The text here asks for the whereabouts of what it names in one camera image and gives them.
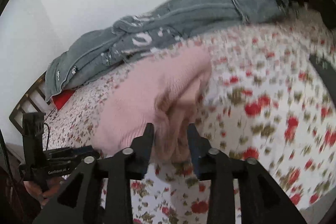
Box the dark wooden bed frame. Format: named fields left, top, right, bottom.
left=9, top=73, right=53, bottom=134

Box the pink knit sweater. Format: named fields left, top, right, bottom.
left=92, top=47, right=212, bottom=162

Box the red pillow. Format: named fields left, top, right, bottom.
left=52, top=90, right=75, bottom=110

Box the floral bed sheet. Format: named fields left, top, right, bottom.
left=43, top=8, right=335, bottom=223

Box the black cable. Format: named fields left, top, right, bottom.
left=42, top=105, right=61, bottom=152

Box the person's left hand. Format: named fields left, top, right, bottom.
left=24, top=177, right=64, bottom=208

